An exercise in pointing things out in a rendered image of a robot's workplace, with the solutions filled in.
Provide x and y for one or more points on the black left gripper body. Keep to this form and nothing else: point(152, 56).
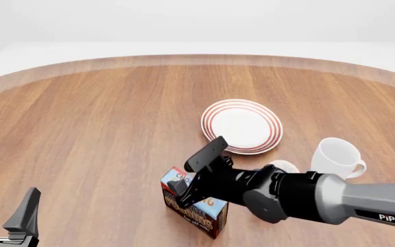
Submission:
point(9, 242)

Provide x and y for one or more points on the white ceramic mug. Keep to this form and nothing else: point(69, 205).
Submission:
point(334, 157)

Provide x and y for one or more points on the chocolate pudding box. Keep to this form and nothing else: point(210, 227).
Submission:
point(197, 218)

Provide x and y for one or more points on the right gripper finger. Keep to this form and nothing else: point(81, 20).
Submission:
point(178, 187)
point(194, 193)

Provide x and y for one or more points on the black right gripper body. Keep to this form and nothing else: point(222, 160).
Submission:
point(219, 171)

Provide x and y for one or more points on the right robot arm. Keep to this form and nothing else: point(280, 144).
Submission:
point(321, 198)

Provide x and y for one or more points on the white plate with red rings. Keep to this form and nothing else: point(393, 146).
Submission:
point(242, 123)

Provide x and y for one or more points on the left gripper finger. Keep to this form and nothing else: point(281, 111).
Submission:
point(24, 216)

